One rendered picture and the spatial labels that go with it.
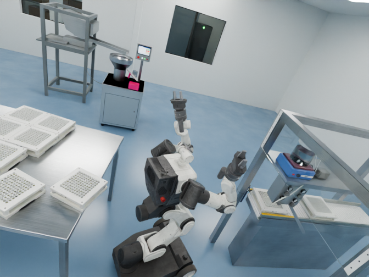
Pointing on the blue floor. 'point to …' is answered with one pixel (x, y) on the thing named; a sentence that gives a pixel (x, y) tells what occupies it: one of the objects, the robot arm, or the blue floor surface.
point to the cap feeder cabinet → (120, 103)
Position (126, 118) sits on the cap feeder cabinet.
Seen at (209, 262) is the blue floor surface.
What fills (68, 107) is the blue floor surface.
